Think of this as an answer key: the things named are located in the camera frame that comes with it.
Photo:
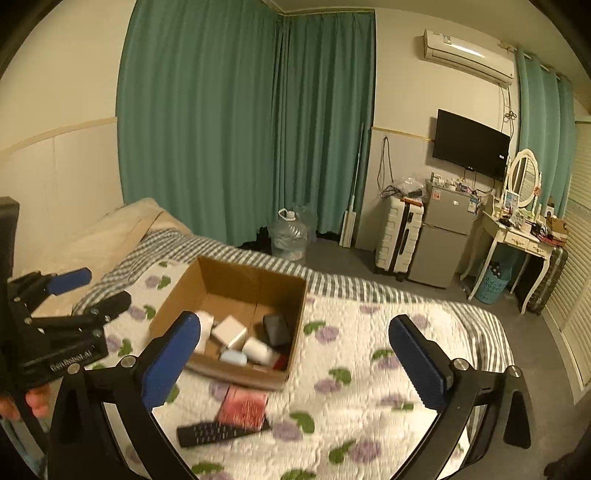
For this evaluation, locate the floral quilted bedspread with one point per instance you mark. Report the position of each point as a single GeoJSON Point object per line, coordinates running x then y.
{"type": "Point", "coordinates": [348, 410]}

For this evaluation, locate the white dressing table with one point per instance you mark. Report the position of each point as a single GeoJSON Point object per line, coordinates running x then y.
{"type": "Point", "coordinates": [508, 245]}

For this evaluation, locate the white hard-shell suitcase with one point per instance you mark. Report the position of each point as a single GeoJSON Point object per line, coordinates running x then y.
{"type": "Point", "coordinates": [402, 222]}

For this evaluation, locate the small grey refrigerator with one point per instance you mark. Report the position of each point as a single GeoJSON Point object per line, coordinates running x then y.
{"type": "Point", "coordinates": [447, 224]}

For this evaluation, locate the black remote control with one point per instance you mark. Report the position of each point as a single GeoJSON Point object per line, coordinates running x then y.
{"type": "Point", "coordinates": [207, 433]}

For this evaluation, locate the wall-mounted black television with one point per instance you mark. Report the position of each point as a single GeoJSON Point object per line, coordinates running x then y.
{"type": "Point", "coordinates": [471, 145]}

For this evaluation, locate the blue waste bin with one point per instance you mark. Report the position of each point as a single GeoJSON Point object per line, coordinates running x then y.
{"type": "Point", "coordinates": [494, 282]}

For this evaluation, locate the green curtain by window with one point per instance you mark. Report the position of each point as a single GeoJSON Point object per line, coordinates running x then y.
{"type": "Point", "coordinates": [547, 126]}

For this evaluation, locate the white louvered wardrobe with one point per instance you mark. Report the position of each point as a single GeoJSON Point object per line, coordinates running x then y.
{"type": "Point", "coordinates": [567, 312]}

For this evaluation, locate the pink patterned card case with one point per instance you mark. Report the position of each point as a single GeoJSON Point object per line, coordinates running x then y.
{"type": "Point", "coordinates": [243, 408]}

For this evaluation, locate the white cube charger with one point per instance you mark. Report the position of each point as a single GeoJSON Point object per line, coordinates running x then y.
{"type": "Point", "coordinates": [230, 332]}

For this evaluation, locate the open cardboard box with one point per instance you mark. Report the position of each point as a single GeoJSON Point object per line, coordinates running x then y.
{"type": "Point", "coordinates": [251, 325]}

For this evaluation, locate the person's left hand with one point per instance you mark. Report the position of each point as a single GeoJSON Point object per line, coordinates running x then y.
{"type": "Point", "coordinates": [37, 399]}

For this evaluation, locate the white air conditioner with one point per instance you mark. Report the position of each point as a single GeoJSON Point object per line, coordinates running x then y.
{"type": "Point", "coordinates": [468, 57]}

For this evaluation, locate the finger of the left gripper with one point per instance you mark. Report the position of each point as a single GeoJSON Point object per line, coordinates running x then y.
{"type": "Point", "coordinates": [32, 289]}
{"type": "Point", "coordinates": [95, 316]}

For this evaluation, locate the large green curtain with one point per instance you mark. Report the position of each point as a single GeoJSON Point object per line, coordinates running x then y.
{"type": "Point", "coordinates": [228, 111]}

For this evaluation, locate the beige pillow blanket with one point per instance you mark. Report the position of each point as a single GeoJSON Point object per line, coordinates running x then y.
{"type": "Point", "coordinates": [100, 248]}

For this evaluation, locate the plaid suitcase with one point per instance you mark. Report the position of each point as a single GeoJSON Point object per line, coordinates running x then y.
{"type": "Point", "coordinates": [544, 290]}

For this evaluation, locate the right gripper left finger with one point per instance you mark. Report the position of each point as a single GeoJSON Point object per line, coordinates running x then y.
{"type": "Point", "coordinates": [83, 443]}

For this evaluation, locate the clear water jug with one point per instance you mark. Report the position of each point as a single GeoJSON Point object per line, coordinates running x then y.
{"type": "Point", "coordinates": [288, 236]}

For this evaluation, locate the white oval vanity mirror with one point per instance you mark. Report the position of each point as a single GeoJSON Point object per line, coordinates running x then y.
{"type": "Point", "coordinates": [523, 180]}

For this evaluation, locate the white handheld device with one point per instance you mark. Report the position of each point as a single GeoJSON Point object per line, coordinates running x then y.
{"type": "Point", "coordinates": [206, 321]}

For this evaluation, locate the white red-capped bottle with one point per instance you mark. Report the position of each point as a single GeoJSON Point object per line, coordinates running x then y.
{"type": "Point", "coordinates": [263, 355]}

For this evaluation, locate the white leaning pole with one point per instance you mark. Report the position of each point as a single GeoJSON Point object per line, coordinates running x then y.
{"type": "Point", "coordinates": [348, 224]}

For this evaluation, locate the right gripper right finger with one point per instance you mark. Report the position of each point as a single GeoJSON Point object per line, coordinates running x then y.
{"type": "Point", "coordinates": [504, 444]}

